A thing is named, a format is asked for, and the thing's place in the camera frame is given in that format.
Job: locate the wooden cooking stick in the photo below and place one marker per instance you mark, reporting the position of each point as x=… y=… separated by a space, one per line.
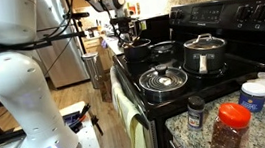
x=138 y=38

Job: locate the glass lid with black knob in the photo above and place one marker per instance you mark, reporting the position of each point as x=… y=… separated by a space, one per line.
x=173 y=79

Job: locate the black open cooking pot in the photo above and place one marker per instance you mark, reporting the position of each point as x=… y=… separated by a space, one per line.
x=137 y=54

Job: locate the steel trash can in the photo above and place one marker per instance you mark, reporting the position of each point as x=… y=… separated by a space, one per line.
x=92 y=71

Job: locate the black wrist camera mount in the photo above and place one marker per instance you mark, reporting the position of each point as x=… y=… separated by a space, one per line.
x=123 y=19

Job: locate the blue jar with white lid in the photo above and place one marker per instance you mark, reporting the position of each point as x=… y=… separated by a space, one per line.
x=252 y=99

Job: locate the white cloth towel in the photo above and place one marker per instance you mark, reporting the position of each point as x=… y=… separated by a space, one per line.
x=129 y=118

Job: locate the black camera on pole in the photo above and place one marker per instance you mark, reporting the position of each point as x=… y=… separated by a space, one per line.
x=76 y=15

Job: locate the small black pan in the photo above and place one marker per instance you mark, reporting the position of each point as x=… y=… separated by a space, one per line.
x=164 y=55

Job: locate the red lid spice jar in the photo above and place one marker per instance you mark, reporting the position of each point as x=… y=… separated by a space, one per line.
x=230 y=133

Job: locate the black electric stove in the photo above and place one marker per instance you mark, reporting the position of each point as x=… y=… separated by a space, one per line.
x=214 y=84

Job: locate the wooden base cabinet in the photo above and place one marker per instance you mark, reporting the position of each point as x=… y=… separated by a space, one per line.
x=98 y=51

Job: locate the stainless steel refrigerator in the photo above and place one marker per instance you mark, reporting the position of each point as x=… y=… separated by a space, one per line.
x=62 y=48

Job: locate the white perforated robot table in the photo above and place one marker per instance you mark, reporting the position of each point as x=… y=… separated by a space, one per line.
x=86 y=139

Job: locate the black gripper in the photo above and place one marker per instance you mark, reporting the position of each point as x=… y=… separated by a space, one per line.
x=124 y=29

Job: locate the black lid spice jar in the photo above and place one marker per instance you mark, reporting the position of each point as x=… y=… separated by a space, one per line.
x=196 y=113

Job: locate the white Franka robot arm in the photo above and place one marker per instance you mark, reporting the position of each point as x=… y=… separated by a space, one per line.
x=23 y=89

